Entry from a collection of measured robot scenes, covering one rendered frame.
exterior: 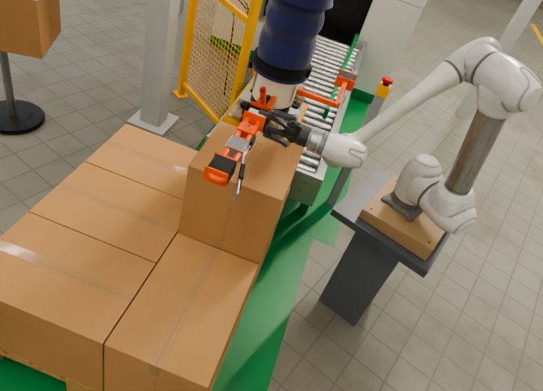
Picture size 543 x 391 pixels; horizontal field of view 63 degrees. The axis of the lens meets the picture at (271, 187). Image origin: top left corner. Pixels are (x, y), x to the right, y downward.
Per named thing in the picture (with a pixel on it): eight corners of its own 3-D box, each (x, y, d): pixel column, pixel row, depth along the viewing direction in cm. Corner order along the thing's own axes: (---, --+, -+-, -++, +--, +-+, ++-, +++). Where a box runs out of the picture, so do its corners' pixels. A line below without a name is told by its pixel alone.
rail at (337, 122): (355, 59, 437) (362, 40, 425) (360, 60, 437) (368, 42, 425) (305, 200, 260) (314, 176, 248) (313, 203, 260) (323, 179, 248)
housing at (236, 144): (229, 145, 148) (231, 133, 145) (248, 151, 148) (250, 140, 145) (221, 155, 143) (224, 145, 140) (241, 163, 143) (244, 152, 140)
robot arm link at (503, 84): (440, 201, 204) (475, 235, 190) (413, 212, 198) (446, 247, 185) (511, 44, 150) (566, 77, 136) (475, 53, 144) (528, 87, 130)
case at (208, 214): (222, 160, 246) (236, 98, 221) (290, 186, 245) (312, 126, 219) (177, 232, 200) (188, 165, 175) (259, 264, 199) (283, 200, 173)
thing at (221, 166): (212, 163, 138) (215, 151, 135) (234, 172, 138) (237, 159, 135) (202, 178, 132) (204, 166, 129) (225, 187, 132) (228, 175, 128)
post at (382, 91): (326, 199, 331) (380, 80, 267) (335, 202, 330) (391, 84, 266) (325, 204, 325) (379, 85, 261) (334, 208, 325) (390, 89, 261)
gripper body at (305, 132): (310, 133, 152) (285, 124, 153) (303, 153, 158) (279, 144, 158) (314, 123, 158) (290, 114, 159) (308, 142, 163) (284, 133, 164)
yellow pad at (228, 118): (247, 86, 201) (250, 76, 198) (268, 94, 201) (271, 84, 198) (220, 121, 175) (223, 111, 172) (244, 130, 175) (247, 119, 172)
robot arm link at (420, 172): (411, 180, 217) (429, 145, 202) (436, 205, 205) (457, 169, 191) (386, 187, 210) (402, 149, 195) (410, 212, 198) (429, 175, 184)
